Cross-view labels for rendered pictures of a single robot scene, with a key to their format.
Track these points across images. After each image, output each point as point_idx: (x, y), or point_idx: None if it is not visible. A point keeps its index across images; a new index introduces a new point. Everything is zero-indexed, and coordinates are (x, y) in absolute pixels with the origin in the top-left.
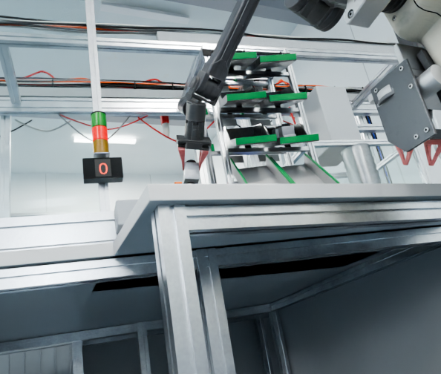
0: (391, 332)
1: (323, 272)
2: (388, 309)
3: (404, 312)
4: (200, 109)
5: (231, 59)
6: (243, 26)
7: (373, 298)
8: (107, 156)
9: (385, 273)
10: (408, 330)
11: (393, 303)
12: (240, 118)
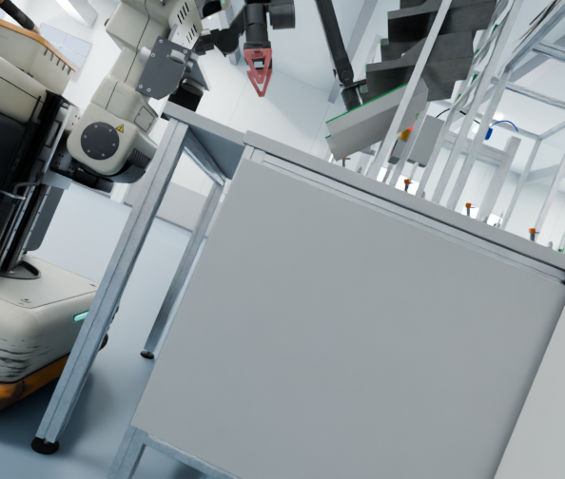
0: (393, 330)
1: None
2: (398, 293)
3: (360, 289)
4: (341, 95)
5: (330, 50)
6: (321, 23)
7: (438, 285)
8: (402, 141)
9: (400, 234)
10: (352, 315)
11: (383, 280)
12: (490, 41)
